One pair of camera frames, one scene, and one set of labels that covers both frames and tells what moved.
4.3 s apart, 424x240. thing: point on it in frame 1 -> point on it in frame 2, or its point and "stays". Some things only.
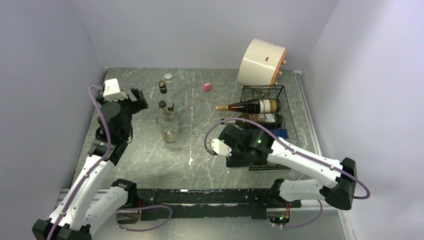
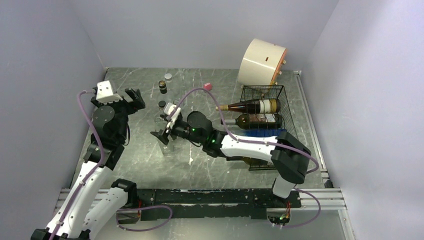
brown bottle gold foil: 258,106 stays
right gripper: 235,160 -> 163,135
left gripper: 136,105 stays
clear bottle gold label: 164,96 stays
